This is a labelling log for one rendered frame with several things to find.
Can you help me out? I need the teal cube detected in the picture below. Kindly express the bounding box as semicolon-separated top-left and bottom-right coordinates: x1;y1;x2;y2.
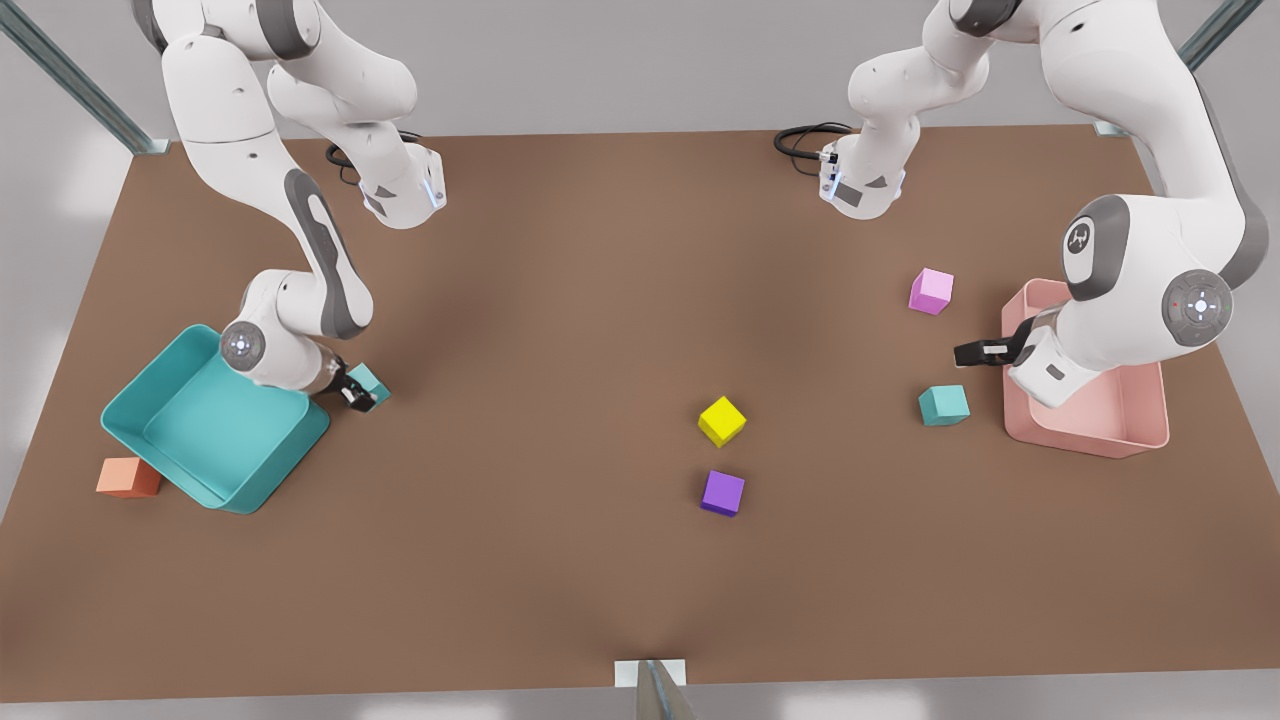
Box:
347;362;392;407
918;385;971;428

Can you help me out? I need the pink cube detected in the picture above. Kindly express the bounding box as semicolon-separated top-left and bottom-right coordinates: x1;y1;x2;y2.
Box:
908;267;955;317

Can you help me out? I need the pink tray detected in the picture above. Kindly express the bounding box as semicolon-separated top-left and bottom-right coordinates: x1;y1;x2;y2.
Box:
1001;278;1171;460

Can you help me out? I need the teal tray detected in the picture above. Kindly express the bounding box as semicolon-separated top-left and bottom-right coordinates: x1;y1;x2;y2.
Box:
100;323;332;516

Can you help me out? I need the orange cube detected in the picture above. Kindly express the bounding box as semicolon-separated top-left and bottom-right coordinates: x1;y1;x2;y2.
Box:
96;457;162;500

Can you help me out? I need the yellow cube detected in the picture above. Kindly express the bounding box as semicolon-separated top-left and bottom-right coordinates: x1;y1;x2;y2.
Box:
697;395;748;448

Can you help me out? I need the purple cube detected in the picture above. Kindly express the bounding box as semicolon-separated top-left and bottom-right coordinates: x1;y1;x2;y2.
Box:
700;470;746;518

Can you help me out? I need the black cable loop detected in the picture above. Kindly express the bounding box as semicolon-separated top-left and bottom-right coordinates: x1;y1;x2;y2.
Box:
773;122;857;180
325;129;426;187

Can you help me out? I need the silver frame post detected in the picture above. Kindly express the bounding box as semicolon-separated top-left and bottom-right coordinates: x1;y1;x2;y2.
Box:
613;658;699;720
1093;0;1266;139
0;0;170;157

